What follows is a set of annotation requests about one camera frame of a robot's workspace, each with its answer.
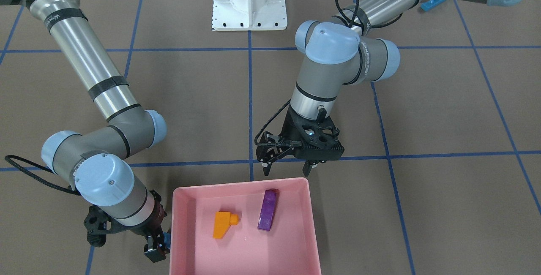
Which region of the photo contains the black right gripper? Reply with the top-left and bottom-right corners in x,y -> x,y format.
84,190 -> 169,263

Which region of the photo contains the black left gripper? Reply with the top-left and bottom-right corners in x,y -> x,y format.
255,108 -> 345,177

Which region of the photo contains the small blue block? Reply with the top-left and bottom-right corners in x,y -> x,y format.
164,232 -> 172,251

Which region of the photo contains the purple block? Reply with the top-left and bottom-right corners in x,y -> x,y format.
257,189 -> 279,232

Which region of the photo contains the orange block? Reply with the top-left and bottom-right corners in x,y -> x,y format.
213,211 -> 240,239

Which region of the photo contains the long blue studded block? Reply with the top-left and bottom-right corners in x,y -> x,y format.
421,0 -> 446,12

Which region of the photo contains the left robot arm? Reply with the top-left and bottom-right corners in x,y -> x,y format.
254,0 -> 522,176

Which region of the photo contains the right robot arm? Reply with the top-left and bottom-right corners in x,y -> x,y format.
1,0 -> 169,263

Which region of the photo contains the pink plastic box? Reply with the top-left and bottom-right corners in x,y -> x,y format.
169,177 -> 321,275

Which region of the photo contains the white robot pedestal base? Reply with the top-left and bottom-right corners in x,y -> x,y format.
211,0 -> 288,31

